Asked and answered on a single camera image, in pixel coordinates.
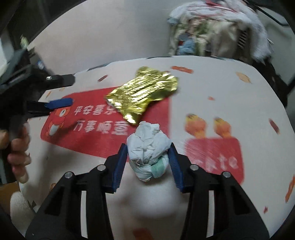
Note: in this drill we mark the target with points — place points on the white fluffy rug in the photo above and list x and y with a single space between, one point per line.
20 207

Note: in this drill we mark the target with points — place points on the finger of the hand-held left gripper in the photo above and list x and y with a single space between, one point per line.
62 80
60 103

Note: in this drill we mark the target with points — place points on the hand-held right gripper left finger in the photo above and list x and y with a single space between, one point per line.
119 166

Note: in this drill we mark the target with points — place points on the person's left hand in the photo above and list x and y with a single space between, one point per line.
19 145

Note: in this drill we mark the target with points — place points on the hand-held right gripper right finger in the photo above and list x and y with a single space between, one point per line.
176 166

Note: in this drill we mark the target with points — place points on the dark window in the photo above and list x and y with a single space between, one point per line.
46 18

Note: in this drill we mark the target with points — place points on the gold foil wrapper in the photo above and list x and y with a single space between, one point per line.
143 92

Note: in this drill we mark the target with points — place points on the white tissue ball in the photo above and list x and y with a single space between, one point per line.
147 147

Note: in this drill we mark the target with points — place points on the pile of clothes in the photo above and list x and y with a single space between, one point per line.
207 34

